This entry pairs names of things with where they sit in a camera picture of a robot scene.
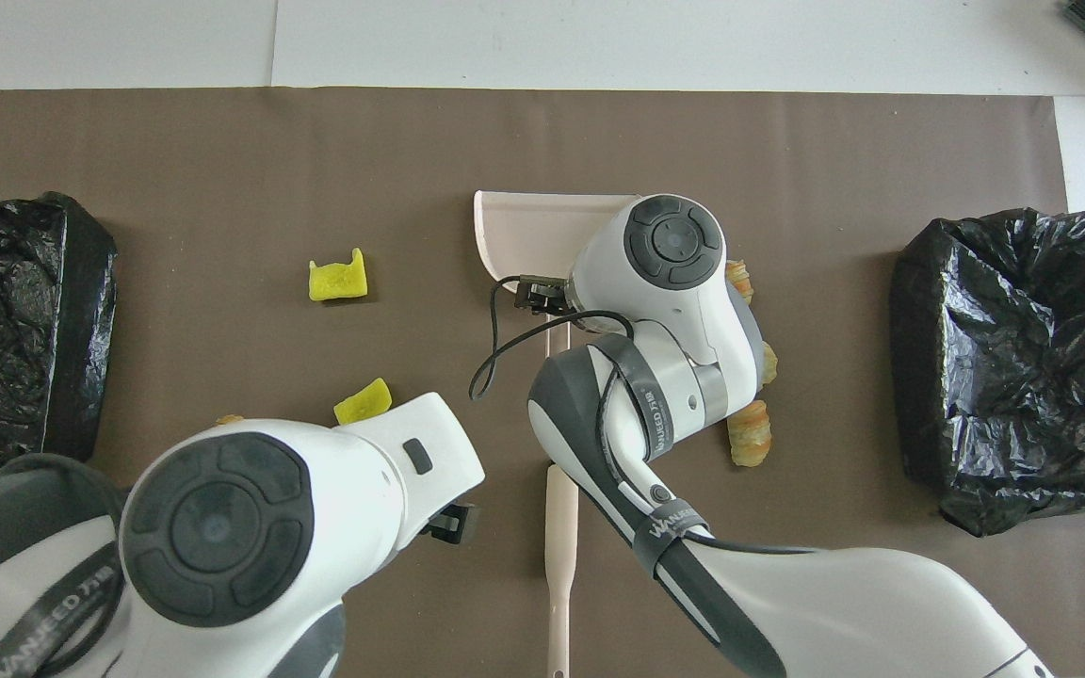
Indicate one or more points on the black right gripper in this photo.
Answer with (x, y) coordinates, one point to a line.
(541, 296)

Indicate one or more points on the short striped croissant piece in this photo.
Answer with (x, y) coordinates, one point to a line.
(740, 281)

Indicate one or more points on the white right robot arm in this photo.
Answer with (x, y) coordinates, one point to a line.
(674, 240)

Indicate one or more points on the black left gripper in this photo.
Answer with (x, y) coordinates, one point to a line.
(456, 525)

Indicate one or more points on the brown paper table mat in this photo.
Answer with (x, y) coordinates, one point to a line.
(316, 141)

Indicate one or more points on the wedge yellow sponge piece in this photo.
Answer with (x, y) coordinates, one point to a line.
(362, 403)

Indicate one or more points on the beige plastic dustpan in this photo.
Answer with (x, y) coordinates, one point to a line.
(528, 231)

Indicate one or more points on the pale toast chunk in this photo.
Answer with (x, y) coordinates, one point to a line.
(769, 363)

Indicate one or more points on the notched yellow sponge piece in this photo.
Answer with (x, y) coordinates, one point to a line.
(337, 281)

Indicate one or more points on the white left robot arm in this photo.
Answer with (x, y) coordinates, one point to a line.
(213, 527)

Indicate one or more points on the long striped croissant piece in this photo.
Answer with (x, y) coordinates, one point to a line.
(752, 438)

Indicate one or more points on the beige brush with black bristles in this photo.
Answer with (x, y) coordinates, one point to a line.
(561, 527)

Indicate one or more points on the crumpled black bagged bin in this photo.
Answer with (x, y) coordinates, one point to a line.
(1004, 358)

